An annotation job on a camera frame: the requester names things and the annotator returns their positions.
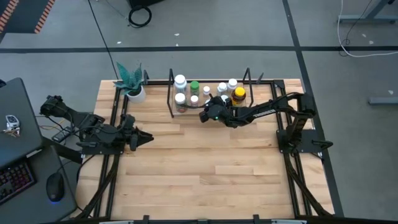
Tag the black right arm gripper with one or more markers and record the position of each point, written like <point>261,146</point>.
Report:
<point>219,114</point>

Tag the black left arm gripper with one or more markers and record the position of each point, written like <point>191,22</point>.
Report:
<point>129,124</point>

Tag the amber bottle yellow cap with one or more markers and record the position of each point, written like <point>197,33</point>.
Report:
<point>239,92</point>

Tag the small white bottle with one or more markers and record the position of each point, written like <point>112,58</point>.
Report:
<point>206,90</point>

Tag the pink bottle white cap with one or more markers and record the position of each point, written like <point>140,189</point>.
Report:
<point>194,99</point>

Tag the green bottle green cap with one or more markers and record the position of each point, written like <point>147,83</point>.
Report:
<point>194,84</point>

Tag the clear gummy bottle white cap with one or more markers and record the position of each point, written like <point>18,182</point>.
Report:
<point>180,99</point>

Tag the tall white medicine bottle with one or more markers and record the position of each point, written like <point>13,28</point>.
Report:
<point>180,80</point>

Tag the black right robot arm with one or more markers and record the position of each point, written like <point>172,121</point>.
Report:
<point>264,112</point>

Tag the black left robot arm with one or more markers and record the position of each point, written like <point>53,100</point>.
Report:
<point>93,129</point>

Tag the potted plant white pot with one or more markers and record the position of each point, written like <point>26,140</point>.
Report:
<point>136,95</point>

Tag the black power adapter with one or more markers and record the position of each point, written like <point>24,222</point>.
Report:
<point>63,133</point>

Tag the black table clamp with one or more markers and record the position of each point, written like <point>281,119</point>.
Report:
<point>145,219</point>
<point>256,219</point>

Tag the black desk crossbar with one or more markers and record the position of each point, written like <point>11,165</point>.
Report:
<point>62,151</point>

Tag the black computer mouse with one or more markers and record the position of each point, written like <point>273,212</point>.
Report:
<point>55,186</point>

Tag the black equipment box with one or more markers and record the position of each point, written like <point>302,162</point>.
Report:
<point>146,2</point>

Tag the gray lower desk panel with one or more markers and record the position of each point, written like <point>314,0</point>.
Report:
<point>34,211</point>

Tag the key fob with keys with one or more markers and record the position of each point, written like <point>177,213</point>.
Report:
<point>12,123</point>

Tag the black backlit keyboard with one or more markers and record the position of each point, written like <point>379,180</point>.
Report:
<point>15,182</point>

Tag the gray metal desk foot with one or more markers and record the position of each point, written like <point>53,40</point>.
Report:
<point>367,19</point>
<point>384,100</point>

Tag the black mat orange stripes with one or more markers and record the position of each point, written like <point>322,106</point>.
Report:
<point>28,15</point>

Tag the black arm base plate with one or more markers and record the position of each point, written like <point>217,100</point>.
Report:
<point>93,150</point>
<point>306,150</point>

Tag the black aluminium table frame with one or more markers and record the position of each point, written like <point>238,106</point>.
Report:
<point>157,82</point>

